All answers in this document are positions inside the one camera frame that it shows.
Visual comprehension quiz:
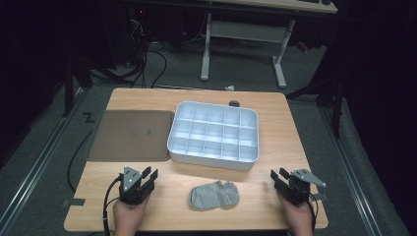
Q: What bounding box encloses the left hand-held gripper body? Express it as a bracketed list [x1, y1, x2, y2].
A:
[118, 165, 155, 207]

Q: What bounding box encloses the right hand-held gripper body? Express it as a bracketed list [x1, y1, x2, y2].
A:
[273, 168, 328, 207]

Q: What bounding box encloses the grey sock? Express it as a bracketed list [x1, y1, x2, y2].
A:
[188, 180, 241, 211]

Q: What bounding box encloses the person's right hand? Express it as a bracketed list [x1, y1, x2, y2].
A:
[276, 191, 317, 236]

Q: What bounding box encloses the brown mat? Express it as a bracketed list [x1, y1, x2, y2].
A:
[87, 109, 176, 162]

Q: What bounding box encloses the white divided storage box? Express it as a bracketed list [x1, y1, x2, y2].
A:
[166, 100, 261, 171]

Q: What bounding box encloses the black metal stand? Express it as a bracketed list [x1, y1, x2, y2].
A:
[285, 73, 346, 140]
[61, 53, 94, 119]

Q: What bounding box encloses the dark computer tower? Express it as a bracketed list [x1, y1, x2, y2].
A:
[106, 4, 150, 68]

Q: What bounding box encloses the desk with white legs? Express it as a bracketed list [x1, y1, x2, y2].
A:
[199, 0, 339, 89]

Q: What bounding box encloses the left hand-held gripper cable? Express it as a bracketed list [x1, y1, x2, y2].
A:
[102, 174, 125, 236]

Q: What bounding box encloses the metal floor rail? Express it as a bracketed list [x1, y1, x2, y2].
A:
[0, 92, 85, 232]
[319, 104, 384, 236]

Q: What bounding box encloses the black floor cable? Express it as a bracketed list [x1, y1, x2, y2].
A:
[66, 129, 94, 194]

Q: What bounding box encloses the bundle of black cables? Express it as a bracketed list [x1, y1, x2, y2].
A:
[126, 18, 169, 89]

